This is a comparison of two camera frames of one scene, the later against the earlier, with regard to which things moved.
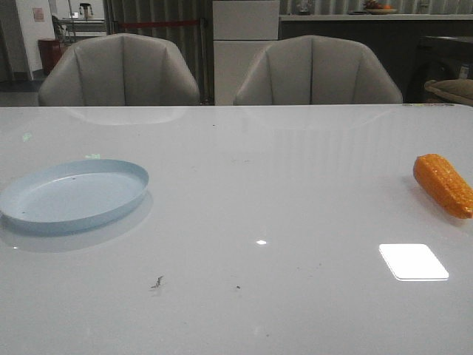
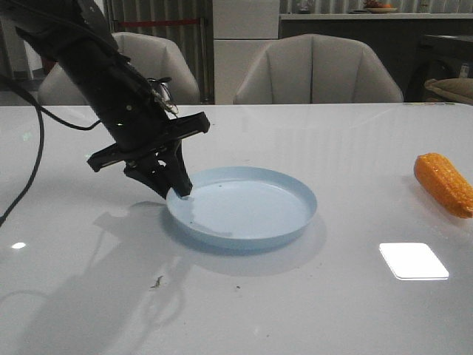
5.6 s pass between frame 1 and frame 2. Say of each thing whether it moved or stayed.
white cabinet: stayed
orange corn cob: stayed
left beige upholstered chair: stayed
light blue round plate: moved
